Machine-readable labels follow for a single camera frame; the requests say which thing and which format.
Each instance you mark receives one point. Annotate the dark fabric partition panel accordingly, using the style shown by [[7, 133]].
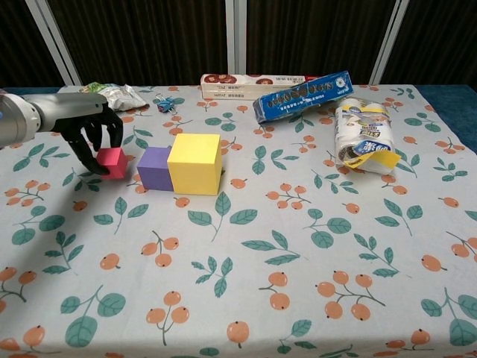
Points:
[[316, 37], [18, 44], [439, 41], [149, 41]]

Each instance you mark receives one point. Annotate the white-yellow snack bag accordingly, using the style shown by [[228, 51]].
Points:
[[363, 134]]

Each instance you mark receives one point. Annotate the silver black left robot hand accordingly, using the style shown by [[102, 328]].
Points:
[[74, 112]]

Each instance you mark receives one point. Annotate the blue binder clip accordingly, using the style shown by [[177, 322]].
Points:
[[165, 104]]

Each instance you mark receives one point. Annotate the purple foam block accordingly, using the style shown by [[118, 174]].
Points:
[[154, 169]]

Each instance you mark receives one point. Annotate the floral tablecloth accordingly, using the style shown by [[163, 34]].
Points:
[[261, 242]]

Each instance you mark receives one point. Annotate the large yellow cube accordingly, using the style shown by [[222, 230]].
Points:
[[194, 168]]

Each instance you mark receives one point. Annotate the white wrap box red label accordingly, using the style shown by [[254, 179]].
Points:
[[231, 87]]

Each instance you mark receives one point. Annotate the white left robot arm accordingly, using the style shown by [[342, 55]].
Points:
[[16, 119]]

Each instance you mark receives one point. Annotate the blue wrap box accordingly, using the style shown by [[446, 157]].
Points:
[[298, 98]]

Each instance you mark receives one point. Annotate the small pink cube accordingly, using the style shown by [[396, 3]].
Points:
[[112, 162]]

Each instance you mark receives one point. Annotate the silver snack bag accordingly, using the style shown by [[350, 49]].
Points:
[[121, 97]]

